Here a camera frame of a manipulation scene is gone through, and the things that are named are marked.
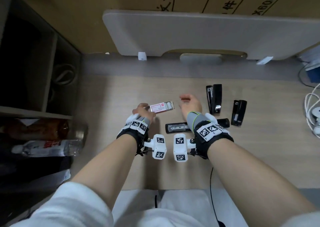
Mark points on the brown drink bottle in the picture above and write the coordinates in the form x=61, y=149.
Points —
x=37, y=130

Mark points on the grey green-edged wrist band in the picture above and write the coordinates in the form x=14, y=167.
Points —
x=196, y=120
x=147, y=121

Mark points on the white panel clamp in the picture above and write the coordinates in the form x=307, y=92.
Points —
x=264, y=60
x=142, y=55

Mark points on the person's left forearm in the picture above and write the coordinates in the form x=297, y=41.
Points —
x=110, y=166

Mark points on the white hand controller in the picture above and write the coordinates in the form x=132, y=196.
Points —
x=317, y=119

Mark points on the white marker wrist camera rig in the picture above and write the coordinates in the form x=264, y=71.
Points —
x=160, y=146
x=180, y=146

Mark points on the clear water bottle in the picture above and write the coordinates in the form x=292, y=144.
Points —
x=45, y=148

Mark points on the person's right hand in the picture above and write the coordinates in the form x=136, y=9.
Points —
x=193, y=105

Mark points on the white plastic bag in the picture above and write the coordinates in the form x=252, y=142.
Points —
x=61, y=176

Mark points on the white red staples box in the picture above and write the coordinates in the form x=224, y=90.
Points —
x=157, y=107

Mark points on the dark open shelf unit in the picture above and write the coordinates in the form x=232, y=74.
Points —
x=30, y=71

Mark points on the grey desk divider panel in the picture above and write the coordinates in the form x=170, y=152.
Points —
x=200, y=34

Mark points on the blue box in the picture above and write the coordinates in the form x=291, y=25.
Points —
x=313, y=72

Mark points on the person's left hand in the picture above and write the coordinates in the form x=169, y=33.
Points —
x=142, y=111

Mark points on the clear glass cup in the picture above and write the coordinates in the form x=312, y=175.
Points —
x=78, y=134

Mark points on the black stapler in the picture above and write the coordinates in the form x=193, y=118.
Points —
x=217, y=96
x=175, y=128
x=240, y=111

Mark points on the person's white shirt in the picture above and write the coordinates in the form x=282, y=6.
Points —
x=75, y=209

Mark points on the person's right forearm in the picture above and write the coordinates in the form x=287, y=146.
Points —
x=250, y=174

